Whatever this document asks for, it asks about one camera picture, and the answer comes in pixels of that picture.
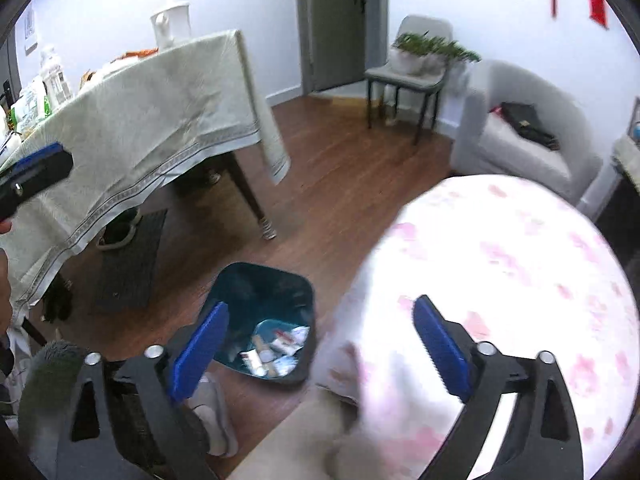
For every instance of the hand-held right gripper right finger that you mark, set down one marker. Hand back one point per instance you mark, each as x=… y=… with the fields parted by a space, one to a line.
x=442 y=345

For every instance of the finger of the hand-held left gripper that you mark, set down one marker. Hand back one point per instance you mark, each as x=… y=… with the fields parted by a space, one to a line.
x=40 y=156

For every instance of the red white card package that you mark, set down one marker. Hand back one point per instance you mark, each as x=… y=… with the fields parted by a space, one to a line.
x=289 y=340

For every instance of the grey armchair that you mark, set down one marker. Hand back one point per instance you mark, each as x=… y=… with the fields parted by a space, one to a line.
x=530 y=160

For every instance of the dark wooden table leg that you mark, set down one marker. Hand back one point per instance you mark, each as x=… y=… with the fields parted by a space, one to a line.
x=250 y=195

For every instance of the grey door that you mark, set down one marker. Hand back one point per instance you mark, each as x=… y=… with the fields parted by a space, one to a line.
x=340 y=25

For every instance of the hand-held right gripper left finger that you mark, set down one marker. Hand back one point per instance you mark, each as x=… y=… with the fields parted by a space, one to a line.
x=197 y=350

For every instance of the dark floor mat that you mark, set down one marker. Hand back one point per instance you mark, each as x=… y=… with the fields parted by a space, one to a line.
x=135 y=270

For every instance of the pink printed tablecloth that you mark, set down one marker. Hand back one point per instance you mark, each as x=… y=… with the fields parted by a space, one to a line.
x=500 y=270

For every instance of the grey dining chair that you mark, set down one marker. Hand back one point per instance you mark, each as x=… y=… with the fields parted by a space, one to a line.
x=405 y=77

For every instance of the black bag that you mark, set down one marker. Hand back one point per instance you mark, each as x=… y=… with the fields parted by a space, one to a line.
x=527 y=125

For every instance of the red wall scroll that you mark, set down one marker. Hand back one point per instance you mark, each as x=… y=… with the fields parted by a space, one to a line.
x=597 y=5

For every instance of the white slipper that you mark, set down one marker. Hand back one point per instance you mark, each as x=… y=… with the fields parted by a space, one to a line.
x=217 y=415

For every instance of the dark teal trash bin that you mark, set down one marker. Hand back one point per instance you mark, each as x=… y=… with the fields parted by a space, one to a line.
x=280 y=290

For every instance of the potted green plant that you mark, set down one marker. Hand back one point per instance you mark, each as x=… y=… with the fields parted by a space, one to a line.
x=415 y=52
x=460 y=52

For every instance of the dark shoe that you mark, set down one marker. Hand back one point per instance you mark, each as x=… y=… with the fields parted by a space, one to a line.
x=117 y=235

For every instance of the white electric kettle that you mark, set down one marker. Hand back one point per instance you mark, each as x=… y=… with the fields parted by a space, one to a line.
x=172 y=25

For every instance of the white plastic jug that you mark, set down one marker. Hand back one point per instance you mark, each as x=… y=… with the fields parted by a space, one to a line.
x=55 y=75

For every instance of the beige patterned tablecloth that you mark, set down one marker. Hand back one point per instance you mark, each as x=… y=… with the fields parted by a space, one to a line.
x=150 y=110

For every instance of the beige floor mat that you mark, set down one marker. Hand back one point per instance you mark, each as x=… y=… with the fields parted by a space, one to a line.
x=280 y=440

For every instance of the grey fleece clothing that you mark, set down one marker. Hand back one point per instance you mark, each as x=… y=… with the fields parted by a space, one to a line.
x=47 y=390

